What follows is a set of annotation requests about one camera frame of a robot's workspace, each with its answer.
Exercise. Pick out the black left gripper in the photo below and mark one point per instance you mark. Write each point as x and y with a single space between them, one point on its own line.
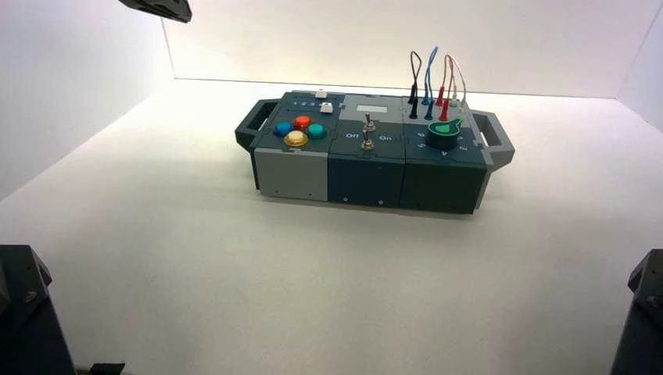
160 8

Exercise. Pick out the metal toggle switch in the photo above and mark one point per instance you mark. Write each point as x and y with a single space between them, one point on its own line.
367 141
369 122

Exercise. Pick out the grey and teal control box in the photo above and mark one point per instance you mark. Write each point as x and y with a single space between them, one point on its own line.
362 176

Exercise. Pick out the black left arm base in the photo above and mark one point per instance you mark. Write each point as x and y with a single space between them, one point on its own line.
26 321

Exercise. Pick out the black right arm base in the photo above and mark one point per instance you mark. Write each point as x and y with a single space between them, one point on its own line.
642 331

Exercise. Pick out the blue round push button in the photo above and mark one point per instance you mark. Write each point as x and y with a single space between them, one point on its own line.
283 129

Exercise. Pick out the small white key cap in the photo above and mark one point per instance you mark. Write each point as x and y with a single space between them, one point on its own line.
320 93
326 107

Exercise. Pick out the red round push button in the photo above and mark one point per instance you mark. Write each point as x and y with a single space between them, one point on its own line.
302 122

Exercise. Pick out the yellow round push button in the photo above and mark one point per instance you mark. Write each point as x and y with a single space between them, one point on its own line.
296 138

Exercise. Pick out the green round push button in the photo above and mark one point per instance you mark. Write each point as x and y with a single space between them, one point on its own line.
316 131

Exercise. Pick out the black and green rotary knob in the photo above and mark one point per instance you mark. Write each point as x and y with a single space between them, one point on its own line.
444 133

